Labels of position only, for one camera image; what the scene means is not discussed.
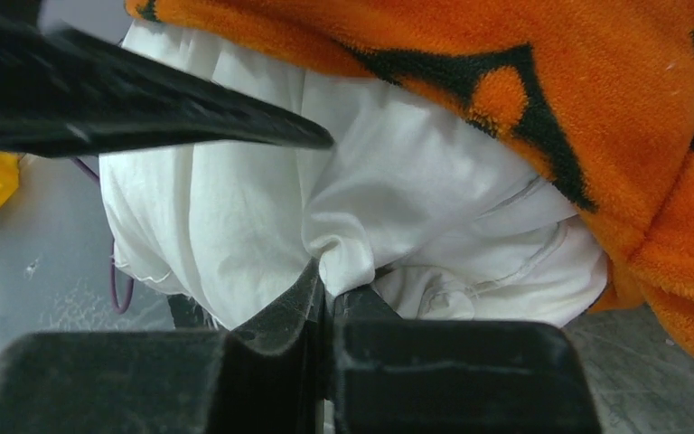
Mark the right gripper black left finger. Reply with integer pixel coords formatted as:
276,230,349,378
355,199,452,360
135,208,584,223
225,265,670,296
0,262,324,433

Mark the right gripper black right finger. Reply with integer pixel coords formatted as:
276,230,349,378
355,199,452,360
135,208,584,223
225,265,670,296
331,286,602,433

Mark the white pillow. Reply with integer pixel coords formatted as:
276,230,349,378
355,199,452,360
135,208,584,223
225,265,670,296
99,22,608,328

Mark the orange patterned pillowcase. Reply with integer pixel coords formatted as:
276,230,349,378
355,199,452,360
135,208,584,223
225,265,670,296
125,1,694,356

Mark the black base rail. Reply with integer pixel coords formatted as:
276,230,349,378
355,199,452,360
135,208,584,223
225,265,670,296
0,1,333,158

